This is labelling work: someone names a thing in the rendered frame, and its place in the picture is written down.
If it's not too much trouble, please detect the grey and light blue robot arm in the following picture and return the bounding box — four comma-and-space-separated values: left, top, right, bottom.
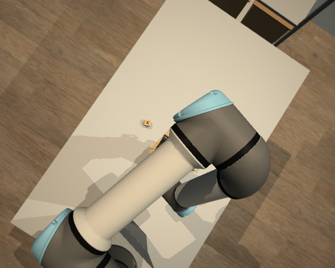
31, 90, 271, 268

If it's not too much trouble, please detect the orange mat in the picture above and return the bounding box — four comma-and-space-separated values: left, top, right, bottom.
148, 130, 170, 154

